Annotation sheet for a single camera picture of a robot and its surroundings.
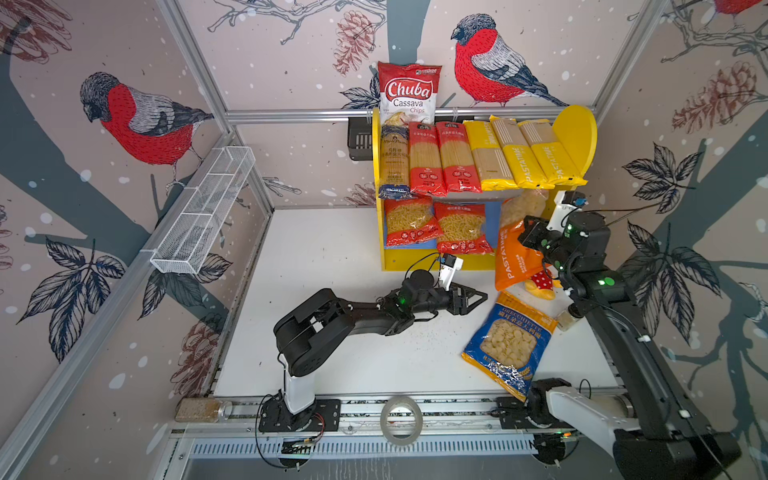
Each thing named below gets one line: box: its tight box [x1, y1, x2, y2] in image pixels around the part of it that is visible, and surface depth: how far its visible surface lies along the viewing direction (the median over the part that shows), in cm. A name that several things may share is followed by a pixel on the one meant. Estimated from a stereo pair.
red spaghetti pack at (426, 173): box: [409, 121, 448, 197], surface depth 73 cm
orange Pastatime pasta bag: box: [495, 190, 549, 291], surface depth 75 cm
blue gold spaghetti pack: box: [379, 124, 411, 200], surface depth 74 cm
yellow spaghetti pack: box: [463, 120, 519, 191], surface depth 74 cm
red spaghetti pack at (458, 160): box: [436, 121, 483, 194], surface depth 73 cm
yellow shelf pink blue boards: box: [373, 105, 598, 271], surface depth 77 cm
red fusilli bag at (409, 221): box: [385, 197, 439, 248], surface depth 94 cm
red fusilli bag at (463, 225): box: [434, 202, 494, 254], surface depth 91 cm
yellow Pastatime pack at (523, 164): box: [489, 115, 555, 189], surface depth 74 cm
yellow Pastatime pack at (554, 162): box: [518, 119, 588, 187], surface depth 75 cm
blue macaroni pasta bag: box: [461, 291, 559, 402], surface depth 84 cm
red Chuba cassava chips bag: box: [378, 61, 442, 131], surface depth 85 cm
